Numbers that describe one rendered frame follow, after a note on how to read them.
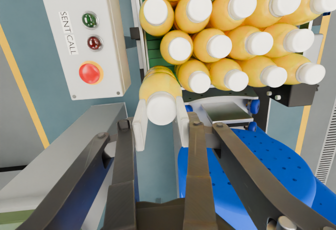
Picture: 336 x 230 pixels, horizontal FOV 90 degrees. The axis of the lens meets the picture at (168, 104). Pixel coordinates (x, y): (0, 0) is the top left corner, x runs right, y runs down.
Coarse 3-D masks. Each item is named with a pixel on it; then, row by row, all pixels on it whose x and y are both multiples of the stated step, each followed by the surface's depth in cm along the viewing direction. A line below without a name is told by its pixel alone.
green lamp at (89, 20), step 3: (84, 15) 26; (87, 15) 26; (90, 15) 27; (93, 15) 27; (81, 18) 27; (84, 18) 27; (87, 18) 27; (90, 18) 27; (93, 18) 27; (84, 21) 27; (87, 21) 27; (90, 21) 27; (93, 21) 27; (84, 24) 27; (87, 24) 27; (90, 24) 27; (93, 24) 27; (90, 27) 28
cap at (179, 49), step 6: (174, 42) 29; (180, 42) 29; (186, 42) 29; (174, 48) 29; (180, 48) 29; (186, 48) 29; (174, 54) 30; (180, 54) 30; (186, 54) 30; (180, 60) 30
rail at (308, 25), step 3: (309, 21) 40; (312, 21) 40; (303, 24) 42; (306, 24) 41; (309, 24) 40; (300, 27) 43; (303, 27) 42; (306, 27) 41; (309, 27) 41; (303, 51) 43; (300, 54) 44; (303, 54) 43
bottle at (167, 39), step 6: (174, 30) 34; (180, 30) 34; (168, 36) 32; (174, 36) 32; (180, 36) 32; (186, 36) 32; (162, 42) 34; (168, 42) 32; (192, 42) 34; (162, 48) 33; (168, 48) 31; (192, 48) 34; (162, 54) 35; (168, 54) 33; (168, 60) 34; (174, 60) 33; (186, 60) 34
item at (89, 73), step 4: (84, 64) 29; (88, 64) 29; (92, 64) 29; (80, 68) 29; (84, 68) 29; (88, 68) 29; (92, 68) 29; (96, 68) 29; (80, 72) 29; (84, 72) 29; (88, 72) 29; (92, 72) 30; (96, 72) 30; (80, 76) 30; (84, 76) 30; (88, 76) 30; (92, 76) 30; (96, 76) 30; (84, 80) 30; (88, 80) 30; (92, 80) 30; (96, 80) 30
